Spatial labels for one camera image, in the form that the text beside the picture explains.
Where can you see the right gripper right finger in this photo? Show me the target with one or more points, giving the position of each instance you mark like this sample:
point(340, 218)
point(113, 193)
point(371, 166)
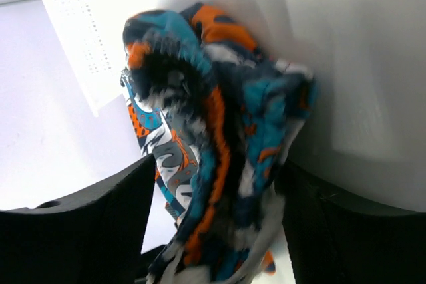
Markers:
point(335, 236)

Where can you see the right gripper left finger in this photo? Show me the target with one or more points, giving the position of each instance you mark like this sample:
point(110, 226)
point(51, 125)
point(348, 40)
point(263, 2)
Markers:
point(94, 235)

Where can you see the blue orange patterned shorts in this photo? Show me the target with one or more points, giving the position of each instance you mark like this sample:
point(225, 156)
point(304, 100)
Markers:
point(241, 109)

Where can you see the white plastic basket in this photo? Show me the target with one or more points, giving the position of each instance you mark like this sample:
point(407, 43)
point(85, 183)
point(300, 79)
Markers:
point(82, 32)

